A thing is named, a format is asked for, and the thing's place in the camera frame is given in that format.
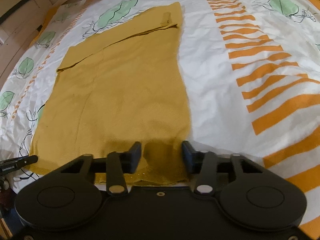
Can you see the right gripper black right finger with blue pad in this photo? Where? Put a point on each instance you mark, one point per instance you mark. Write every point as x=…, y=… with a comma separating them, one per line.
x=201, y=168

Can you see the white wooden bed rail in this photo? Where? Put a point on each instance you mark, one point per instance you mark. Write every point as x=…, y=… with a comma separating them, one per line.
x=21, y=22

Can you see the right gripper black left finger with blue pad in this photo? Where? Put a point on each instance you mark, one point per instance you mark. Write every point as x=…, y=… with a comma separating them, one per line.
x=118, y=164

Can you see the mustard yellow knit garment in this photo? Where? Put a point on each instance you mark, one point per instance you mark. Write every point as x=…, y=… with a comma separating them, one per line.
x=114, y=89

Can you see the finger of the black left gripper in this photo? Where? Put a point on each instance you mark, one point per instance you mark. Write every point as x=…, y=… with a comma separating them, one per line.
x=14, y=164

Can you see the white leaf-print duvet cover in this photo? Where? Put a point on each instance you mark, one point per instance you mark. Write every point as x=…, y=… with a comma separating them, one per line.
x=250, y=70

